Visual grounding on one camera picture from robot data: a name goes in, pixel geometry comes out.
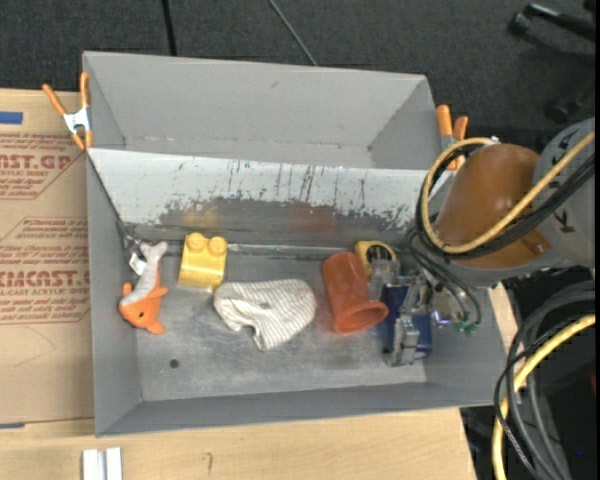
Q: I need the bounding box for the white striped cloth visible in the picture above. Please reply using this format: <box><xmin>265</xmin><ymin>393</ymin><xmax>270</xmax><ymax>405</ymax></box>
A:
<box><xmin>212</xmin><ymin>278</ymin><xmax>318</xmax><ymax>353</ymax></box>

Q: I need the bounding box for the brown cardboard board red print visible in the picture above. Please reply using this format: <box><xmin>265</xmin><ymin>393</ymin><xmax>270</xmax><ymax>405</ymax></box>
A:
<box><xmin>0</xmin><ymin>86</ymin><xmax>96</xmax><ymax>430</ymax></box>

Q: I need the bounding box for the grey metal bin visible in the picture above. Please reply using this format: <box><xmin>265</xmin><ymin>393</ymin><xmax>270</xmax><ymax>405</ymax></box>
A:
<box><xmin>81</xmin><ymin>50</ymin><xmax>509</xmax><ymax>439</ymax></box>

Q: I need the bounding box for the orange and white toy fish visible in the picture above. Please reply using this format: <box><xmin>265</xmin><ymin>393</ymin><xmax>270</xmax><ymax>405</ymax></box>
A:
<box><xmin>117</xmin><ymin>240</ymin><xmax>171</xmax><ymax>336</ymax></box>

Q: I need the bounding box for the yellow toy brick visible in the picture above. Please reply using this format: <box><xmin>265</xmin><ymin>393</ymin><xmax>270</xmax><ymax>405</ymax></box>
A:
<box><xmin>176</xmin><ymin>232</ymin><xmax>229</xmax><ymax>292</ymax></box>

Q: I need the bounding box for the orange plastic cup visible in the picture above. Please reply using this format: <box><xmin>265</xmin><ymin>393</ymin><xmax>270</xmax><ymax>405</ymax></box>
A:
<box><xmin>321</xmin><ymin>251</ymin><xmax>390</xmax><ymax>335</ymax></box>

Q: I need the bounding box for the yellow and black tape measure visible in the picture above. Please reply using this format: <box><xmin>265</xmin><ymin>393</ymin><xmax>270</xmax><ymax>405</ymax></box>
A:
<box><xmin>354</xmin><ymin>239</ymin><xmax>398</xmax><ymax>275</ymax></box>

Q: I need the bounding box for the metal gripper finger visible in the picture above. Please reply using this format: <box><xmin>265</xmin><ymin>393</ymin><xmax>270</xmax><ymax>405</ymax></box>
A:
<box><xmin>382</xmin><ymin>316</ymin><xmax>422</xmax><ymax>368</ymax></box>
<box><xmin>369</xmin><ymin>259</ymin><xmax>402</xmax><ymax>303</ymax></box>

